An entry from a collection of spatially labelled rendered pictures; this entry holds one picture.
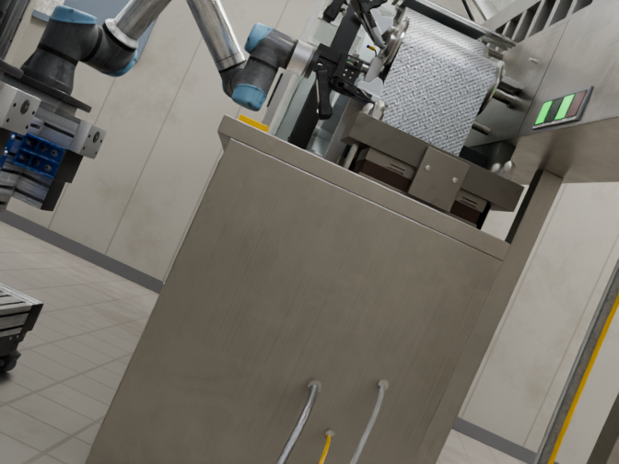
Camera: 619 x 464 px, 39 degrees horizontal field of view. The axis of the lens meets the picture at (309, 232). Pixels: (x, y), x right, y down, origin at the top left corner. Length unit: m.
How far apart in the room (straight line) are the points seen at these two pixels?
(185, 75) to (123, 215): 0.95
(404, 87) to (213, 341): 0.76
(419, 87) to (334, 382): 0.74
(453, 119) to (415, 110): 0.09
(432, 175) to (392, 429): 0.55
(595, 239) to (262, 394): 3.87
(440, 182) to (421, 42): 0.40
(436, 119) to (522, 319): 3.41
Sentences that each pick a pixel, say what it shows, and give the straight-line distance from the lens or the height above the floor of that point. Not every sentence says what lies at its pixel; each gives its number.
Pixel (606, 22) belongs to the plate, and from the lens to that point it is 1.89.
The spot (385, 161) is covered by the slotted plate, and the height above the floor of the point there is 0.96.
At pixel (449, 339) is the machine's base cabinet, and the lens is 1.89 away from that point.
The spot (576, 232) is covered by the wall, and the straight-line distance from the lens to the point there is 5.48.
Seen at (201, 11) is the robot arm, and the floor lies 1.12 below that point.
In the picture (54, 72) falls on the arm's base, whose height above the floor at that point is 0.86.
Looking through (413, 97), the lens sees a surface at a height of 1.14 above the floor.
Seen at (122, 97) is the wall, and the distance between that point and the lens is 5.66.
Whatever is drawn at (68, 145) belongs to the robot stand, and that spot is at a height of 0.69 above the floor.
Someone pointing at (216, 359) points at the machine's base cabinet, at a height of 0.43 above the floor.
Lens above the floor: 0.76
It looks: level
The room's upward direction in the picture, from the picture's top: 24 degrees clockwise
